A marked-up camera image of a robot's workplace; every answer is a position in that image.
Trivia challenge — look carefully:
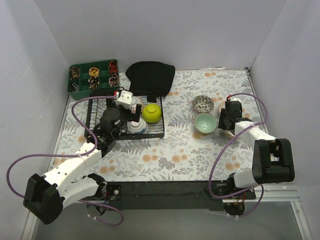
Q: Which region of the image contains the white blue patterned bowl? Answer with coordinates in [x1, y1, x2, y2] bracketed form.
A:
[127, 118, 148, 134]

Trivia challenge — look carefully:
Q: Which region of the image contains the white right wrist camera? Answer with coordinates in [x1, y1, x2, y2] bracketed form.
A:
[227, 96, 241, 102]

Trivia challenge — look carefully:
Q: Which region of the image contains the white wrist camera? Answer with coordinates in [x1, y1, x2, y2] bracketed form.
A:
[115, 90, 133, 110]
[227, 96, 241, 102]

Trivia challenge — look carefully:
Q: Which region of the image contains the celadon green bowl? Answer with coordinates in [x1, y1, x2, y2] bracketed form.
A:
[194, 113, 218, 135]

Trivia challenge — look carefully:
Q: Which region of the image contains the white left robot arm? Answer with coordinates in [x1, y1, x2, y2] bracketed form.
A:
[23, 104, 142, 225]

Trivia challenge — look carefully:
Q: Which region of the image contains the floral table mat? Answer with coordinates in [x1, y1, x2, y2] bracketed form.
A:
[53, 69, 282, 182]

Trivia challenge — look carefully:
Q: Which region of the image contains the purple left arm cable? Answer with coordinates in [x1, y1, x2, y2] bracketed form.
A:
[6, 93, 125, 227]

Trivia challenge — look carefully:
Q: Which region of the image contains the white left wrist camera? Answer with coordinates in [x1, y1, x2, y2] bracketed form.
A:
[115, 90, 133, 110]

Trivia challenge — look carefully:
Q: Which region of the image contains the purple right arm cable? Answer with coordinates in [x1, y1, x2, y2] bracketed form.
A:
[208, 93, 269, 218]

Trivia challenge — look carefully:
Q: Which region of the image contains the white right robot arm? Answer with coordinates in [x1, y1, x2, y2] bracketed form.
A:
[218, 100, 295, 199]

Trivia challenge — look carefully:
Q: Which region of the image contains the beige tan bowl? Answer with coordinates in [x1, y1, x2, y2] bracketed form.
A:
[224, 130, 235, 139]

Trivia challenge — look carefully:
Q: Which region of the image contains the black cloth bag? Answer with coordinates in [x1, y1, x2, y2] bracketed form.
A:
[125, 61, 176, 97]

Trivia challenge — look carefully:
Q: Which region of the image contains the green compartment tray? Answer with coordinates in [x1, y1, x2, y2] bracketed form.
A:
[67, 59, 120, 101]

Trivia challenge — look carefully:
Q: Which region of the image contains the black wire dish rack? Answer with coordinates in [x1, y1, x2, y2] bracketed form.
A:
[85, 88, 165, 142]

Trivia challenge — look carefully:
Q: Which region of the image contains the yellow-green bowl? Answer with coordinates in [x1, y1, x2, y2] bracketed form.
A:
[142, 103, 162, 124]

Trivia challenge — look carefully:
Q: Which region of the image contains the white pink interior bowl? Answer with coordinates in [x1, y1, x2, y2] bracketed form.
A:
[218, 101, 226, 113]

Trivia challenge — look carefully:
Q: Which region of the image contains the floral brown leaf bowl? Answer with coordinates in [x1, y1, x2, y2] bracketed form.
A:
[192, 95, 214, 113]

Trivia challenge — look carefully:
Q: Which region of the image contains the white red patterned bowl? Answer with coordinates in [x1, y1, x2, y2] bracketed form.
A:
[131, 96, 144, 108]

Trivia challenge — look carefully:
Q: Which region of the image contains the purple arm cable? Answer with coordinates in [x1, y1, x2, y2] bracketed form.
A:
[6, 93, 125, 227]
[208, 93, 269, 218]

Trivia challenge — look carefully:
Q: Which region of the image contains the black base bar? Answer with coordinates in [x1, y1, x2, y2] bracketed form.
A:
[104, 180, 256, 212]

